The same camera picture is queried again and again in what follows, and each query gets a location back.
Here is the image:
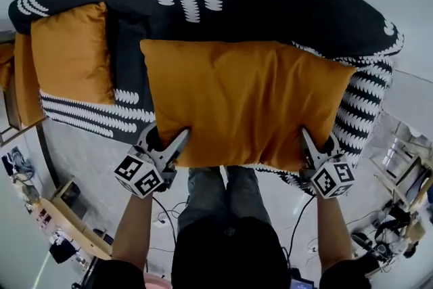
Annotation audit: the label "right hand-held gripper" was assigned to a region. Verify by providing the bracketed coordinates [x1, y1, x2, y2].
[299, 127, 356, 200]

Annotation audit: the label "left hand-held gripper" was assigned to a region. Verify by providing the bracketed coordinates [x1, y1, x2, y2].
[114, 122, 193, 199]

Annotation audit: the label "orange cushion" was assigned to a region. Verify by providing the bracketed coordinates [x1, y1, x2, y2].
[139, 39, 358, 171]
[30, 1, 116, 106]

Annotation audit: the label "person's right forearm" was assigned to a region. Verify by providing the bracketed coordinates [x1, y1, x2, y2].
[316, 195, 357, 270]

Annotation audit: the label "person's left forearm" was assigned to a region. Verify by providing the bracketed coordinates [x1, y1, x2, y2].
[110, 192, 157, 265]

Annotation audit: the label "person's legs in jeans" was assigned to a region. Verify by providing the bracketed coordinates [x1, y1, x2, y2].
[177, 165, 272, 234]

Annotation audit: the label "black pillow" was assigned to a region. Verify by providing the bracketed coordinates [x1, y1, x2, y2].
[107, 8, 157, 112]

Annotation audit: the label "light wooden desk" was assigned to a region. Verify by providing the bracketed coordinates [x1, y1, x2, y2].
[39, 196, 113, 261]

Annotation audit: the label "person's black shirt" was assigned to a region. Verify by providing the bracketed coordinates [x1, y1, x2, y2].
[90, 216, 380, 289]

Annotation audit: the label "black white patterned bedspread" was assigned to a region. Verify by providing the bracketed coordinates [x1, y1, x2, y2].
[7, 0, 405, 197]

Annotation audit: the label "black cable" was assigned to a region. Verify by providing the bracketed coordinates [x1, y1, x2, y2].
[288, 194, 317, 250]
[152, 195, 182, 241]

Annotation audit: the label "wooden bed frame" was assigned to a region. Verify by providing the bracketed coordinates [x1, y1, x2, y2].
[0, 77, 45, 148]

